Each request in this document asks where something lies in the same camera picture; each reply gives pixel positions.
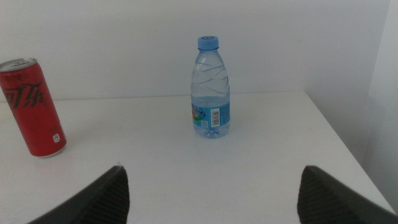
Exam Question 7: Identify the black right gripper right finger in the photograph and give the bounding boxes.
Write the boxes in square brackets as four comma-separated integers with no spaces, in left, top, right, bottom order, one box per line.
[297,165,398,224]

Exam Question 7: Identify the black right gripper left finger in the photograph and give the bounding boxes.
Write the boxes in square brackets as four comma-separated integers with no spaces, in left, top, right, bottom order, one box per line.
[27,165,130,224]

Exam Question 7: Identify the red cola can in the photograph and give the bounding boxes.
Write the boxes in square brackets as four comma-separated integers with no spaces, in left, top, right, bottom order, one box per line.
[0,57,67,159]

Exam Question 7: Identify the clear blue-capped water bottle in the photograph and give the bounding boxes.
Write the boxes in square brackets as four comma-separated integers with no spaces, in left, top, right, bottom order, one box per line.
[190,35,231,139]

